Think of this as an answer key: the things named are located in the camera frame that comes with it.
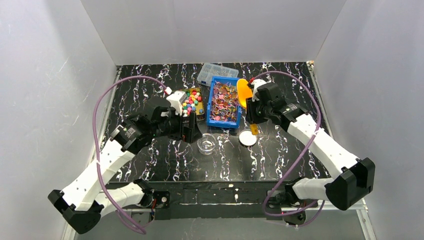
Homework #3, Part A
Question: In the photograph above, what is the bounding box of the yellow plastic scoop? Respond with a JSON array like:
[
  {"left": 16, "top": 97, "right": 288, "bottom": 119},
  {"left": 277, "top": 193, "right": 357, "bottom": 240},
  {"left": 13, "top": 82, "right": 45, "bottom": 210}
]
[{"left": 236, "top": 78, "right": 259, "bottom": 136}]

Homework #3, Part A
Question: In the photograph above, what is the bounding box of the tin tray of star candies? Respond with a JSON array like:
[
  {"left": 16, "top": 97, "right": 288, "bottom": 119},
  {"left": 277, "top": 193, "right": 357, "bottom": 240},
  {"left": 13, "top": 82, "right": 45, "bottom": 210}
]
[{"left": 182, "top": 87, "right": 206, "bottom": 122}]

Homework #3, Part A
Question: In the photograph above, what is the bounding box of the blue bin of lollipops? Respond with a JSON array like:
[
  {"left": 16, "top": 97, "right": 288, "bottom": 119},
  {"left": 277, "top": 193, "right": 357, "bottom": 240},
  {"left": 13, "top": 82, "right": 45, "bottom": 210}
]
[{"left": 206, "top": 76, "right": 242, "bottom": 129}]

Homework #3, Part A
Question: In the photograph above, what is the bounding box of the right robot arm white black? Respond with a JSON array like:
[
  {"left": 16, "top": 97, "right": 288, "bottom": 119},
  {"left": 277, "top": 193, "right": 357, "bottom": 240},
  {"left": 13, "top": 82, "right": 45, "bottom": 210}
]
[{"left": 236, "top": 79, "right": 376, "bottom": 211}]

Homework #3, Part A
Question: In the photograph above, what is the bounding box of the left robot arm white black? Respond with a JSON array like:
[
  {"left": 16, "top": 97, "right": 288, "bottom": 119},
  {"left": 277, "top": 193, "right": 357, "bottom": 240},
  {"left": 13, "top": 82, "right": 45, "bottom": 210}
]
[{"left": 47, "top": 95, "right": 202, "bottom": 234}]

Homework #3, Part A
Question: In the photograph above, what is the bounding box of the clear plastic jar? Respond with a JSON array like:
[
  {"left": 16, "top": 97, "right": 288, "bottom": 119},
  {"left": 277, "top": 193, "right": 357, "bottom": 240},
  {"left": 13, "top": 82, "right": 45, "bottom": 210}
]
[{"left": 197, "top": 133, "right": 217, "bottom": 155}]

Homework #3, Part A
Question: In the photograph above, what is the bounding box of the white round jar lid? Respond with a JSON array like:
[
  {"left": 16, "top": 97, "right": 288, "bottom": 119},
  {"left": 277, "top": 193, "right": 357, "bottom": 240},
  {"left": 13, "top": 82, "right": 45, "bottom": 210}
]
[{"left": 238, "top": 129, "right": 257, "bottom": 147}]

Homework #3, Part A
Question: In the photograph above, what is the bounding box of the clear plastic compartment box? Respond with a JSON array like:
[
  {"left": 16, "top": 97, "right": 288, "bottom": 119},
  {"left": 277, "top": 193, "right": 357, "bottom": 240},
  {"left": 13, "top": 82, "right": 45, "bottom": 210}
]
[{"left": 197, "top": 63, "right": 239, "bottom": 87}]

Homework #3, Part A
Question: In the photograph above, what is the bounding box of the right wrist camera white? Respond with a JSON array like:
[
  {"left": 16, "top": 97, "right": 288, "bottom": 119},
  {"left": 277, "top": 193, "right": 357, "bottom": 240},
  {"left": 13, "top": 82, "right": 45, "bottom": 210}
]
[{"left": 251, "top": 79, "right": 267, "bottom": 102}]

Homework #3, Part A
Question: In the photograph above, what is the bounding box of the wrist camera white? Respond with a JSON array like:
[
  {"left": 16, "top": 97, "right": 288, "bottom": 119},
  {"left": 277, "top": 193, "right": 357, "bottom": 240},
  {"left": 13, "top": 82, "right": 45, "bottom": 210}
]
[
  {"left": 165, "top": 87, "right": 188, "bottom": 116},
  {"left": 251, "top": 79, "right": 267, "bottom": 102}
]

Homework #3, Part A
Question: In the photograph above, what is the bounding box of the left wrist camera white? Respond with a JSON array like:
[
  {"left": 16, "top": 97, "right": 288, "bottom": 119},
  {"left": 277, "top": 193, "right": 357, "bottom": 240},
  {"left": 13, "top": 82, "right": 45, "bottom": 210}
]
[{"left": 165, "top": 87, "right": 188, "bottom": 116}]

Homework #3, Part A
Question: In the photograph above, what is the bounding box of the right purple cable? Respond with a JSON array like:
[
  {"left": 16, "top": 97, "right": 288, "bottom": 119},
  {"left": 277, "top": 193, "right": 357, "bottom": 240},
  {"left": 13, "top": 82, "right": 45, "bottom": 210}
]
[{"left": 251, "top": 70, "right": 326, "bottom": 229}]

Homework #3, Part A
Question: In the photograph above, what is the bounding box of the purple cable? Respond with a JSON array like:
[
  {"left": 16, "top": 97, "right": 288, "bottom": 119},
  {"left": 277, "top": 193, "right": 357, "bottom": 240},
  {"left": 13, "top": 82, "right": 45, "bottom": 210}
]
[
  {"left": 251, "top": 70, "right": 326, "bottom": 229},
  {"left": 92, "top": 75, "right": 168, "bottom": 235}
]

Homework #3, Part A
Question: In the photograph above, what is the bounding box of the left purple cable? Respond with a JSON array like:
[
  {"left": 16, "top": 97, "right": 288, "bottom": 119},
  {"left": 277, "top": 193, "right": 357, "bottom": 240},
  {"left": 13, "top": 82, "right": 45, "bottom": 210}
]
[{"left": 92, "top": 75, "right": 168, "bottom": 235}]

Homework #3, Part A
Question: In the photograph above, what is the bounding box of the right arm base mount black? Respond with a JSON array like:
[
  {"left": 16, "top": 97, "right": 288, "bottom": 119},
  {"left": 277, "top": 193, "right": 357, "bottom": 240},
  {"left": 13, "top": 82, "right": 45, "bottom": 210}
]
[{"left": 265, "top": 190, "right": 307, "bottom": 226}]

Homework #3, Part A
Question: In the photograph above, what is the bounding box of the aluminium frame rail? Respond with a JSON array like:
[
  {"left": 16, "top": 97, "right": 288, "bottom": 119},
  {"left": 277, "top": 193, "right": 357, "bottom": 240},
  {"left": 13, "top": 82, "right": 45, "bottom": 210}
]
[{"left": 67, "top": 187, "right": 369, "bottom": 213}]

